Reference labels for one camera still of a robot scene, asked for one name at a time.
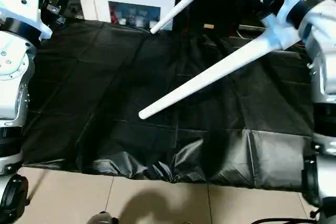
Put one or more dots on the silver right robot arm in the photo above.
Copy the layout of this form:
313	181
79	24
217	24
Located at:
323	51

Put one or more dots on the small tan block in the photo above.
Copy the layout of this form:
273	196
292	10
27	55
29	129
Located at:
209	25

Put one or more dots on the black work mat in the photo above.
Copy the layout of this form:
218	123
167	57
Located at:
131	103

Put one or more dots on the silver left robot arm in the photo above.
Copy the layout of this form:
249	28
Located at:
10	61

